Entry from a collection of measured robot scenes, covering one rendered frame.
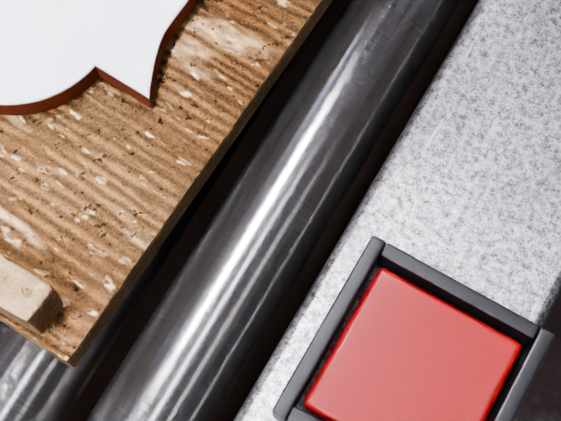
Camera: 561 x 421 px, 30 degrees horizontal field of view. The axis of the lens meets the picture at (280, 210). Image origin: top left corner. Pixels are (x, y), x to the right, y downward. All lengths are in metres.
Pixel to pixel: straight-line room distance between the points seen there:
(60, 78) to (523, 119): 0.18
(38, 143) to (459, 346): 0.18
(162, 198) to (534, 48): 0.17
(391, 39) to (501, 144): 0.06
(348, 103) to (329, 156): 0.02
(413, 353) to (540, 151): 0.10
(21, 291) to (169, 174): 0.07
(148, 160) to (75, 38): 0.05
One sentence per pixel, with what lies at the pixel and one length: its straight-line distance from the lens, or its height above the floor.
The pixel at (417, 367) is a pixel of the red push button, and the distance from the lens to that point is 0.39.
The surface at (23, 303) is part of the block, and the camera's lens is 0.37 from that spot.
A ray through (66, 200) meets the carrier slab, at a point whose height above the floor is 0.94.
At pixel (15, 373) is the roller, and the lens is 0.41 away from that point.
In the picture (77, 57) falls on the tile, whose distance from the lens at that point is 0.41.
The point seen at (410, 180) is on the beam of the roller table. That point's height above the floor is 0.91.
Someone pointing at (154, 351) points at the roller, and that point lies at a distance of 0.40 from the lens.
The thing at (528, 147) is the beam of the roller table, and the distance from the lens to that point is 0.43.
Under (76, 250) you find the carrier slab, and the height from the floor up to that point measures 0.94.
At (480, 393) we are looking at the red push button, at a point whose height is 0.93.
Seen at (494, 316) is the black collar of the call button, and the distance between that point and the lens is 0.39.
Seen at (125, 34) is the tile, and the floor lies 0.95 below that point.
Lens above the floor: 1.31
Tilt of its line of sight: 72 degrees down
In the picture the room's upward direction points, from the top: straight up
